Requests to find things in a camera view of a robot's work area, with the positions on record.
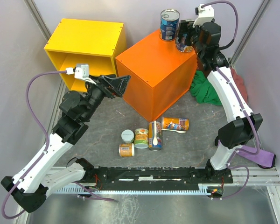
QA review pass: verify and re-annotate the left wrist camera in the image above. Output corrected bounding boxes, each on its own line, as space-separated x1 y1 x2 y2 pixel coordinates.
66 63 97 85

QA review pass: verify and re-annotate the orange wooden box cabinet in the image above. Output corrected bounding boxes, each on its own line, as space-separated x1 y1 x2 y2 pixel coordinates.
116 30 197 122

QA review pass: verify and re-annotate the red pink cloth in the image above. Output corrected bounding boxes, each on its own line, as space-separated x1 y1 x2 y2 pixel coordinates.
231 68 248 103

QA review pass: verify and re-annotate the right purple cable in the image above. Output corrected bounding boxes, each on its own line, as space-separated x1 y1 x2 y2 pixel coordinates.
199 0 263 200

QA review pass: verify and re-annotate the yellow blue upright can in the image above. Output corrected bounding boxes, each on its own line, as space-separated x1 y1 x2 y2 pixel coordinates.
148 121 162 151

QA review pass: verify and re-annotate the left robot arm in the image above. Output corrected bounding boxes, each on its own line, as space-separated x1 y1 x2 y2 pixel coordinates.
1 74 131 213

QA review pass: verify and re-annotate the yellow open shelf cabinet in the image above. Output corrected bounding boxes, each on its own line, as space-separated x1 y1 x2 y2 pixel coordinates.
43 18 127 93

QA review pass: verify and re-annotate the white slotted cable duct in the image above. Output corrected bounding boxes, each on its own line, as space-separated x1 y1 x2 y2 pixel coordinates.
56 184 212 194

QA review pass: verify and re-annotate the white lid small jar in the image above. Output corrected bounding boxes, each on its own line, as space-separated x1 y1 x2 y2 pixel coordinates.
121 129 134 143

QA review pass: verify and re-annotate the orange label small jar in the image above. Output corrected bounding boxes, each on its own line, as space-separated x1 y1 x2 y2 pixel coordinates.
119 143 135 157

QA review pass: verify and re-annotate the dark blue soup can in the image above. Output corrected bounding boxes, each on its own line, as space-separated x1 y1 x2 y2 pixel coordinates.
160 9 180 41

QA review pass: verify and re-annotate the yellow soup can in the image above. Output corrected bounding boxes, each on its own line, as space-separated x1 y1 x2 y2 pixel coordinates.
161 117 189 131

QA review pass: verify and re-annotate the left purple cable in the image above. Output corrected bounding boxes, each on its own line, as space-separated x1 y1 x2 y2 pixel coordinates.
1 69 119 220

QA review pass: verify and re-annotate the purple cable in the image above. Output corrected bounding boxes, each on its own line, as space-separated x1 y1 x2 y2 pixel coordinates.
1 69 119 220
199 0 263 200

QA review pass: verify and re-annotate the white plastic spoon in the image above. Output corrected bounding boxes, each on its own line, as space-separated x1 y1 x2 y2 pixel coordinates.
162 129 187 134
153 120 158 146

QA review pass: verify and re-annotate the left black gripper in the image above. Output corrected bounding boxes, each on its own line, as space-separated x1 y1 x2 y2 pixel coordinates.
82 74 131 121

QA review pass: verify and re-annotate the green label noodle cup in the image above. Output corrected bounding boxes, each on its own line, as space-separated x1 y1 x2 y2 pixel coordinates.
134 128 149 149

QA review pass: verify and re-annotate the purple cloth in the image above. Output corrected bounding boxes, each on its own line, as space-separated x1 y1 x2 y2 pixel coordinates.
210 137 276 171

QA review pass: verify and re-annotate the green cloth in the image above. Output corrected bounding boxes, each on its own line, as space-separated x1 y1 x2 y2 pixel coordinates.
189 70 222 105

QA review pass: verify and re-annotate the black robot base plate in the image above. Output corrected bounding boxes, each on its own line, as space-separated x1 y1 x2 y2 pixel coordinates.
78 167 233 192

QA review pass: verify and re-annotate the blue Progresso soup can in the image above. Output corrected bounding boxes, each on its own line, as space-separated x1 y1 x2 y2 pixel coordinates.
175 34 193 53

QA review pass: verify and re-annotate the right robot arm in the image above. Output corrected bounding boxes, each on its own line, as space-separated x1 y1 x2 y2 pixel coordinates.
176 20 263 182

